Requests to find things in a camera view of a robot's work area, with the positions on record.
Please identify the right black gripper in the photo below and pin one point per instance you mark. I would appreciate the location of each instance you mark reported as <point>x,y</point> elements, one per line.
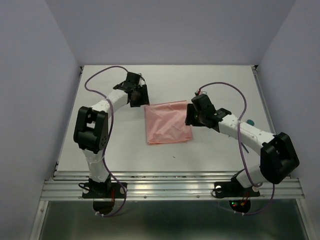
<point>190,119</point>

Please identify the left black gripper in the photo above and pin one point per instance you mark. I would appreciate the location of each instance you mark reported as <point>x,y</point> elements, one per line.
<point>145,97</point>

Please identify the pink satin napkin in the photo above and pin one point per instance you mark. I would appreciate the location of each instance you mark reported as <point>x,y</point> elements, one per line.
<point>165,123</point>

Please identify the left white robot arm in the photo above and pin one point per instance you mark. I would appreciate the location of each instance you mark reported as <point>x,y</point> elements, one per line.
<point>93,128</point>

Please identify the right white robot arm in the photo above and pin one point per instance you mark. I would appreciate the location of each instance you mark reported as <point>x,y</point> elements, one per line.
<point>278,157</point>

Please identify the teal plastic spoon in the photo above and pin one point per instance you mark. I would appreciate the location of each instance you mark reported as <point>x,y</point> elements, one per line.
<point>250,122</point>

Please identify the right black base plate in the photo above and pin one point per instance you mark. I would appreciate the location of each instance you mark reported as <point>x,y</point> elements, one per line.
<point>232,189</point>

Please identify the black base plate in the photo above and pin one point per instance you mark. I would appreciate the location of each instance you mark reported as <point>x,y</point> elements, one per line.
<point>232,189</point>
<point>98,190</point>

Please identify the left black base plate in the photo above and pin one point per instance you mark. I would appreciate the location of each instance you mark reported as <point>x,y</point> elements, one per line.
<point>98,190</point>

